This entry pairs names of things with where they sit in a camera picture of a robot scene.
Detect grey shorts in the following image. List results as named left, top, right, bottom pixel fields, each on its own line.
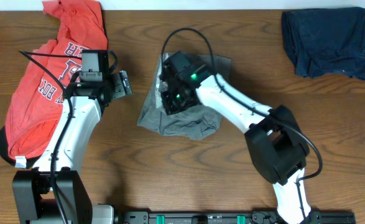
left=137, top=61, right=223, bottom=140

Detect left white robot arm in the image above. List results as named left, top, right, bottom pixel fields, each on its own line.
left=12, top=70, right=132, bottom=223

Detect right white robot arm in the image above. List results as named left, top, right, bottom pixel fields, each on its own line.
left=160, top=65, right=323, bottom=223

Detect red printed t-shirt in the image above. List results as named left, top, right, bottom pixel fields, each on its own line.
left=5, top=0, right=108, bottom=159

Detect black garment under t-shirt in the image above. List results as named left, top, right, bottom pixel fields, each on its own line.
left=0, top=126, right=40, bottom=169

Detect folded navy garment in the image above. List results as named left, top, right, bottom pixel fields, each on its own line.
left=281, top=7, right=365, bottom=80

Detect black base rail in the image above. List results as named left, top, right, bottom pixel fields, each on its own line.
left=116, top=211, right=356, bottom=224

